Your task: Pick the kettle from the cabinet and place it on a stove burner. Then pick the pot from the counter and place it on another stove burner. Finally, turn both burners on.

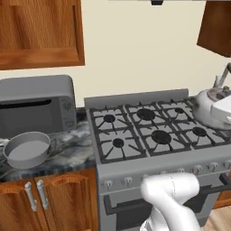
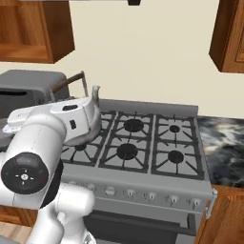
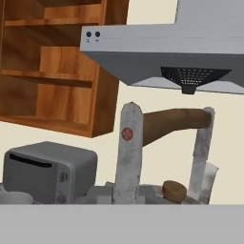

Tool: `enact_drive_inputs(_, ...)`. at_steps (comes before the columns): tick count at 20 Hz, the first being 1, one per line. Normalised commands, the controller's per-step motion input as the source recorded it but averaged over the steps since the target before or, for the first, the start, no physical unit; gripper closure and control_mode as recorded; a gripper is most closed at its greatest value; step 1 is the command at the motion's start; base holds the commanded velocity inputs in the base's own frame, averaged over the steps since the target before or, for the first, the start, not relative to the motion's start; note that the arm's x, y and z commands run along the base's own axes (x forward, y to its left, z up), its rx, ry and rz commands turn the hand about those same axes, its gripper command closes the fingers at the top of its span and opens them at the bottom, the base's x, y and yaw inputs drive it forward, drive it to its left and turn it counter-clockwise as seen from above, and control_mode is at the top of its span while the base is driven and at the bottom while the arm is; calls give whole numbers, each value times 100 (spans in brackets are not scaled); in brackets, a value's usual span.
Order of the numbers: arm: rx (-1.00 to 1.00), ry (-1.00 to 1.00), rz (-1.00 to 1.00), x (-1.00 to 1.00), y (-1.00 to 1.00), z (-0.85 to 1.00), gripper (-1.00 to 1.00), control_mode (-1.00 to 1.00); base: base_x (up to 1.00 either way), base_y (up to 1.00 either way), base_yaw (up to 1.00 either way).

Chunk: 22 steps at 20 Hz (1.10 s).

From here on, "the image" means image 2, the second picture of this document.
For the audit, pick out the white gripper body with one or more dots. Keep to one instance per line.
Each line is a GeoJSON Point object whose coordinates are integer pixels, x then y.
{"type": "Point", "coordinates": [20, 118]}

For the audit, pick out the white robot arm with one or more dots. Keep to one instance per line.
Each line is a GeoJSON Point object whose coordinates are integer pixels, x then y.
{"type": "Point", "coordinates": [35, 143]}

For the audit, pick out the dark stove grate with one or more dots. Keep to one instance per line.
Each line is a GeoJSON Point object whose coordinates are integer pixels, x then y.
{"type": "Point", "coordinates": [127, 152]}
{"type": "Point", "coordinates": [90, 158]}
{"type": "Point", "coordinates": [175, 156]}

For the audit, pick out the wooden base cabinet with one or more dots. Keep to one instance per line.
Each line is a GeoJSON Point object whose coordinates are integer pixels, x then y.
{"type": "Point", "coordinates": [12, 216]}
{"type": "Point", "coordinates": [228, 219]}

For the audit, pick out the grey stove knob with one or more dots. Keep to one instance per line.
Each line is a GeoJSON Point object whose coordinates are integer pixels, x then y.
{"type": "Point", "coordinates": [110, 191]}
{"type": "Point", "coordinates": [91, 187]}

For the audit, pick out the grey stove range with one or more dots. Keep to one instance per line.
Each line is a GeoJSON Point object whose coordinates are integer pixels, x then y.
{"type": "Point", "coordinates": [143, 181]}

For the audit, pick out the grey microwave oven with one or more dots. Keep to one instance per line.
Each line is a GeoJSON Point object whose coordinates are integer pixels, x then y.
{"type": "Point", "coordinates": [28, 80]}

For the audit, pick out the dark oven door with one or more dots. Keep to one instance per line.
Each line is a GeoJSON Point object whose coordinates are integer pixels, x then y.
{"type": "Point", "coordinates": [133, 229]}

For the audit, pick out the wooden wall cabinet door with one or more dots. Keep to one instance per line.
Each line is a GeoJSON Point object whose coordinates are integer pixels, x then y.
{"type": "Point", "coordinates": [22, 28]}
{"type": "Point", "coordinates": [236, 35]}

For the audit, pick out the wooden wall cabinet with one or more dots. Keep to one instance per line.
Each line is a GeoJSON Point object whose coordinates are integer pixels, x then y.
{"type": "Point", "coordinates": [60, 28]}
{"type": "Point", "coordinates": [219, 35]}

